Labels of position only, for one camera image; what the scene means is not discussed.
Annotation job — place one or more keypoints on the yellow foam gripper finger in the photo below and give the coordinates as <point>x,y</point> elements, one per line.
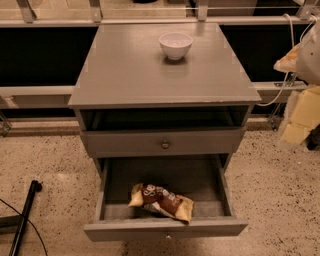
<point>301,116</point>
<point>288,62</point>

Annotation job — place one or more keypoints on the brown chip bag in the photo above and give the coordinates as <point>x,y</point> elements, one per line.
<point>159,200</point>

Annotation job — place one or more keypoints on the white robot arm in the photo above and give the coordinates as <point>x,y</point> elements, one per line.
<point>308,58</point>

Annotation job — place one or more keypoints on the open grey middle drawer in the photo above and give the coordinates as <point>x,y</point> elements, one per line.
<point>198,177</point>

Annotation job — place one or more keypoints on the closed grey top drawer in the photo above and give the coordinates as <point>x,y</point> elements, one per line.
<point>135,143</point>

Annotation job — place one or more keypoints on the round top drawer knob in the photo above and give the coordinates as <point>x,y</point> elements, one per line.
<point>165,145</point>

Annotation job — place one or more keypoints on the grey wooden drawer cabinet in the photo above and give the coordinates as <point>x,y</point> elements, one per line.
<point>130,84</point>

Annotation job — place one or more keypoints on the white ceramic bowl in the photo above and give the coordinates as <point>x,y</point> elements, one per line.
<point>175,45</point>

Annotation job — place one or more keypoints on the black stand leg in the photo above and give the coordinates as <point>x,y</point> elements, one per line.
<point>16,224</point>

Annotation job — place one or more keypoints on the metal railing frame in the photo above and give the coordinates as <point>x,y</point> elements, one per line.
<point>44,43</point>

